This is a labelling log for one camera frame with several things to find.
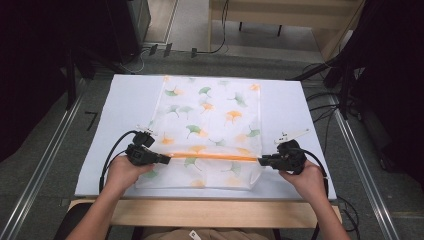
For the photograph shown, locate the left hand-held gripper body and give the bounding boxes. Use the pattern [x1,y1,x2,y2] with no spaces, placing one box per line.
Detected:
[124,124,158,167]

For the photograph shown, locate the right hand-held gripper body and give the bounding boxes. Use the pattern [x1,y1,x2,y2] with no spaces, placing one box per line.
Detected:
[273,128,311,176]

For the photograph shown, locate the leaf print zipper bag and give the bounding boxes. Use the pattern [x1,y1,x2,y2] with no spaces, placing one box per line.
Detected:
[134,74,263,192]

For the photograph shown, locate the person's right hand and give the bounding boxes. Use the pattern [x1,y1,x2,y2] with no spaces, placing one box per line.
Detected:
[278,159,328,203]

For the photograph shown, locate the person's left hand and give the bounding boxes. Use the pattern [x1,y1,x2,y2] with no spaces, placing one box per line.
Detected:
[105,154,157,198]

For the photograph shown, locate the white table board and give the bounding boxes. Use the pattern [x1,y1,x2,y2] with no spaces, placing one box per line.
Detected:
[74,73,338,202]

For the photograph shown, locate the wooden table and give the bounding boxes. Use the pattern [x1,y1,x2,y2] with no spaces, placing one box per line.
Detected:
[67,198,343,230]

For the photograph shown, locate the black metal stand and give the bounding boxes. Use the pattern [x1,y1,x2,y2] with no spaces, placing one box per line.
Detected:
[64,46,78,112]
[338,64,355,120]

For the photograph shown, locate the person's beige trousers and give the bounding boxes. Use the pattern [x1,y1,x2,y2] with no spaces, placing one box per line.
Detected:
[143,227,274,240]

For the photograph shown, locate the black chair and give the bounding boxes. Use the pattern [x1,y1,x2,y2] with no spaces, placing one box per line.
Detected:
[53,202,96,240]

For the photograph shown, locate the black cabinet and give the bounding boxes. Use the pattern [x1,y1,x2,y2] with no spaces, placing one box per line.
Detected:
[99,0,152,65]

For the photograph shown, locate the dark curtain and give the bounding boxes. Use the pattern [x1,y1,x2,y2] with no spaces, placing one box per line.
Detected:
[328,0,424,191]
[0,0,111,164]

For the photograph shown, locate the light wooden bench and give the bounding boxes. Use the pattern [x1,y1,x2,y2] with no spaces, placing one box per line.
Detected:
[208,0,366,63]

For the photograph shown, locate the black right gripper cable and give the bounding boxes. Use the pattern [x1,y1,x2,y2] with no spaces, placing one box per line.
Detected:
[299,148,331,199]

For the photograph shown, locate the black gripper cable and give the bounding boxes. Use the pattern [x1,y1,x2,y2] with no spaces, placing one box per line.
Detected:
[98,129,138,194]
[299,148,331,199]

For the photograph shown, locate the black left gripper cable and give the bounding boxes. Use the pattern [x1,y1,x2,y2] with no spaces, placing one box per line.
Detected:
[98,129,138,194]

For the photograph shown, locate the black floor cables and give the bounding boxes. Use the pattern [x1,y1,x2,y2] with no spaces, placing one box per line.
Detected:
[301,61,348,154]

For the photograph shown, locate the aluminium floor rail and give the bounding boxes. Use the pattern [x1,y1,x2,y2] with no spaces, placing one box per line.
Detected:
[0,79,88,240]
[328,94,403,240]

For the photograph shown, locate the white floor cable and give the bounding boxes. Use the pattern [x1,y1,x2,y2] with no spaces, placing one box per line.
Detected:
[118,46,151,75]

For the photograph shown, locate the black hanging cable with plug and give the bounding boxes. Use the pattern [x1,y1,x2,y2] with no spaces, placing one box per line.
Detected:
[190,0,231,59]

